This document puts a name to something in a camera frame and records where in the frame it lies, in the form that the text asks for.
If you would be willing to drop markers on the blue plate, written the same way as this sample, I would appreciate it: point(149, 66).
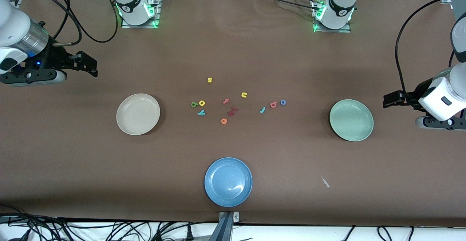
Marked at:
point(228, 182)

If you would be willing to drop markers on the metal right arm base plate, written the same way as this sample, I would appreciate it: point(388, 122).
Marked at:
point(157, 17)

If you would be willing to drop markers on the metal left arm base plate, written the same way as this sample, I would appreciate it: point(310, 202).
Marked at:
point(335, 30)

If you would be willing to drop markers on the beige brown plate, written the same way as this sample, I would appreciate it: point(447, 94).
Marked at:
point(138, 114)

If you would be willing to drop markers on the green plate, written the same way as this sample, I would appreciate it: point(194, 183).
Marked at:
point(351, 121)

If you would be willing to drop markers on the brown table cover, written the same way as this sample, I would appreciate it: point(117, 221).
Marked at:
point(233, 44)

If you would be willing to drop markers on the small white paper scrap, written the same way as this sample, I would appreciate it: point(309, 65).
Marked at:
point(325, 182)

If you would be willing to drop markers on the grey metal camera mount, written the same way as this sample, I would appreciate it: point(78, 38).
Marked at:
point(226, 230)

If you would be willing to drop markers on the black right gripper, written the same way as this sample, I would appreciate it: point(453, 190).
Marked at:
point(55, 59)

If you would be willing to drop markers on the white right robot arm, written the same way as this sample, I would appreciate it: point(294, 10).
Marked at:
point(129, 4)

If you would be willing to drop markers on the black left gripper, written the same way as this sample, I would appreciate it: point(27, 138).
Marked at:
point(416, 93)

